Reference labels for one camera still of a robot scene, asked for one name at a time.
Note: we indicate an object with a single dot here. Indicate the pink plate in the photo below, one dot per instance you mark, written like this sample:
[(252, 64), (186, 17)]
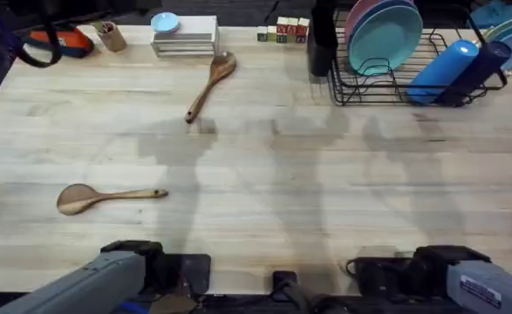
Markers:
[(355, 17)]

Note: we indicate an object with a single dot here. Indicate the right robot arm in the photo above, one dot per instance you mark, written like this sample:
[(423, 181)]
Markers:
[(491, 288)]

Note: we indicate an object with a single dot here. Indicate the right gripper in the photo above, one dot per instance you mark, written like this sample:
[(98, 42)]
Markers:
[(406, 279)]

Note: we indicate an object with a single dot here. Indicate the black rail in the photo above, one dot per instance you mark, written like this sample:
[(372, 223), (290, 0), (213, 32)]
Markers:
[(247, 304)]

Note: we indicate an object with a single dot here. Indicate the small light blue dish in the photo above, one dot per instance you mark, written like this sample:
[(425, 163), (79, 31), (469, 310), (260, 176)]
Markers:
[(165, 22)]

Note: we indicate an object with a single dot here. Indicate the orange and black tool bag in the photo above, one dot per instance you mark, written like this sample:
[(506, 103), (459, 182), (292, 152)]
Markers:
[(70, 41)]

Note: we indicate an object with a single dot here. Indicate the wooden spoon with deep bowl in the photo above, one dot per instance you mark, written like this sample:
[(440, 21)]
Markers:
[(215, 74)]

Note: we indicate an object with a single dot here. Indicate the wooden spoon with flat bowl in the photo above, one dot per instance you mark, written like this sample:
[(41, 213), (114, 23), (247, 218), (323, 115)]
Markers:
[(79, 198)]

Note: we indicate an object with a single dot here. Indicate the blue cloth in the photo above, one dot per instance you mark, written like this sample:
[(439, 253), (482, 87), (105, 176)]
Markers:
[(504, 13)]

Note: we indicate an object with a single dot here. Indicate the cardboard cup with pens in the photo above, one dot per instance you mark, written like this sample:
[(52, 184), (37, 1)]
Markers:
[(112, 38)]

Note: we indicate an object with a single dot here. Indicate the teal plate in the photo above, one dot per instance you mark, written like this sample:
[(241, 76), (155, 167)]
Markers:
[(384, 41)]

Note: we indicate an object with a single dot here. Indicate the toy blocks on green board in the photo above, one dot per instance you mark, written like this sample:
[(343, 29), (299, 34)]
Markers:
[(288, 30)]

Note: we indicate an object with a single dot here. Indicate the pale green plate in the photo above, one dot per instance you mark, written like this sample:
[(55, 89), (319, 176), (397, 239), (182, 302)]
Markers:
[(506, 25)]

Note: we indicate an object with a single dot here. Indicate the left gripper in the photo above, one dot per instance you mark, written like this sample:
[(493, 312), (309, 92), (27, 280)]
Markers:
[(156, 272)]

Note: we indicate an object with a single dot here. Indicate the dark navy cup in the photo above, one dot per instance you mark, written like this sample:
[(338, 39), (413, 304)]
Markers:
[(478, 74)]

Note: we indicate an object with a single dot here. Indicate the bright blue cup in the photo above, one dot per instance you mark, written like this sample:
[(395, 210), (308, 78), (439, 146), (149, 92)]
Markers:
[(443, 72)]

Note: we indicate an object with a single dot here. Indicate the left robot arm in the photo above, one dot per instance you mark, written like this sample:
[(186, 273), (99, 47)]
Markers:
[(85, 283)]

